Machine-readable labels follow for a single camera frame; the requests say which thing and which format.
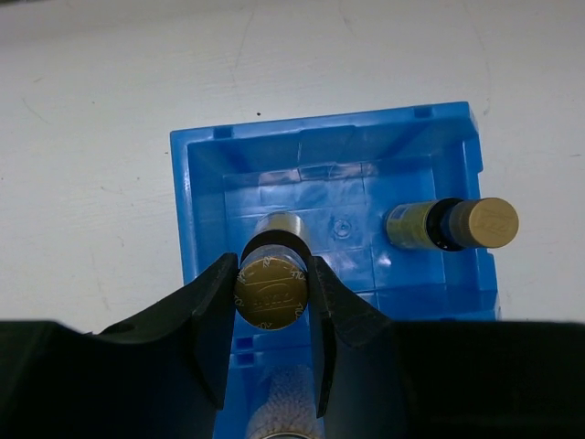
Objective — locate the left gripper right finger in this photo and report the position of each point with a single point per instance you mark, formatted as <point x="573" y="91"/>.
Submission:
<point x="379" y="378"/>

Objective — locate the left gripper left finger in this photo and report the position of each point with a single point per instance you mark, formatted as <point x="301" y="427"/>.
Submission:
<point x="161" y="373"/>

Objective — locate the tall silver-capped shaker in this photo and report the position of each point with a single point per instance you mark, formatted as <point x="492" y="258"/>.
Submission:
<point x="282" y="404"/>

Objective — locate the small brown sauce bottle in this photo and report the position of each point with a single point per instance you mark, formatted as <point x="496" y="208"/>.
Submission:
<point x="271" y="290"/>
<point x="452" y="224"/>

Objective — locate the blue middle storage bin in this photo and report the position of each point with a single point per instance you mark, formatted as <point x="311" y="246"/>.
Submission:
<point x="244" y="370"/>

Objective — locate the blue storage bin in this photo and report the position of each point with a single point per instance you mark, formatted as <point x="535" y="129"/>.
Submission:
<point x="341" y="174"/>
<point x="244" y="370"/>

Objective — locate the blue far storage bin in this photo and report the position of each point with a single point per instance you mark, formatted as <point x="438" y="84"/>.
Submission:
<point x="341" y="174"/>

